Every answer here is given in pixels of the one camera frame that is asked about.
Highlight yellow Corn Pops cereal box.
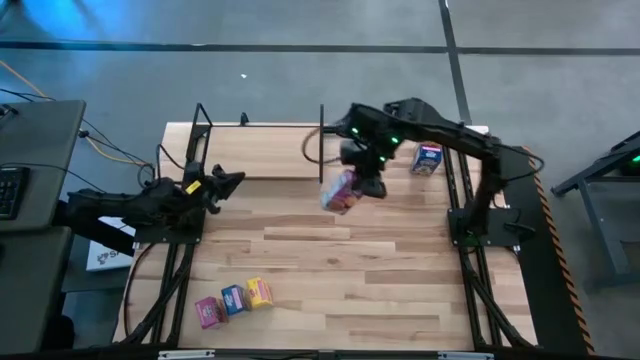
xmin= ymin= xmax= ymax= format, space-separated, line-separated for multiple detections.
xmin=244 ymin=276 xmax=275 ymax=311

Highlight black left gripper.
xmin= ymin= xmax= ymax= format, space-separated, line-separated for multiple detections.
xmin=198 ymin=164 xmax=246 ymax=215

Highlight dark metal stand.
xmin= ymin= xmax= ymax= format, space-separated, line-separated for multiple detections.
xmin=549 ymin=129 xmax=640 ymax=291

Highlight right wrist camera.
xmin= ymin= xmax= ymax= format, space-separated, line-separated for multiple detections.
xmin=339 ymin=139 xmax=374 ymax=167

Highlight silver bracket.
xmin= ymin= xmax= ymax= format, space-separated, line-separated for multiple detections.
xmin=437 ymin=350 xmax=496 ymax=360
xmin=157 ymin=349 xmax=216 ymax=360

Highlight black keyboard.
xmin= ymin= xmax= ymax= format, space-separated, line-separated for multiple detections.
xmin=0 ymin=166 xmax=30 ymax=222

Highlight right arm cable loop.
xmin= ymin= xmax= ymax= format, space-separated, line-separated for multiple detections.
xmin=301 ymin=126 xmax=344 ymax=166

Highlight blue Frosted Flakes cereal box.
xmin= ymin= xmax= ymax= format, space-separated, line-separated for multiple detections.
xmin=220 ymin=284 xmax=250 ymax=317
xmin=410 ymin=142 xmax=444 ymax=176

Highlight black panel with hazard stripe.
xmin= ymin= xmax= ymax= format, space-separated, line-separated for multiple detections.
xmin=499 ymin=144 xmax=597 ymax=357

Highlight black cable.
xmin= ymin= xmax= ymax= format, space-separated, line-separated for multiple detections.
xmin=0 ymin=161 xmax=107 ymax=194
xmin=78 ymin=118 xmax=157 ymax=190

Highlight white cardboard box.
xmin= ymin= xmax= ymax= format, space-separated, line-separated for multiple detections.
xmin=85 ymin=216 xmax=137 ymax=273

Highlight orange cable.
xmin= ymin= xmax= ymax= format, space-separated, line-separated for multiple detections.
xmin=0 ymin=59 xmax=151 ymax=169

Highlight grey desk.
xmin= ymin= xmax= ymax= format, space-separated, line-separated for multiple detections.
xmin=0 ymin=98 xmax=87 ymax=234
xmin=0 ymin=225 xmax=75 ymax=355

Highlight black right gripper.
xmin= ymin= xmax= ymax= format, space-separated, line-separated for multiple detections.
xmin=352 ymin=160 xmax=388 ymax=200

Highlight pink Raisin Bran cereal box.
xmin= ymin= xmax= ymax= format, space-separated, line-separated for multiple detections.
xmin=194 ymin=296 xmax=230 ymax=330
xmin=319 ymin=168 xmax=364 ymax=216

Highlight black aluminium frame rails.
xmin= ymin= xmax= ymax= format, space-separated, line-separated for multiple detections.
xmin=119 ymin=122 xmax=214 ymax=347
xmin=442 ymin=144 xmax=537 ymax=351

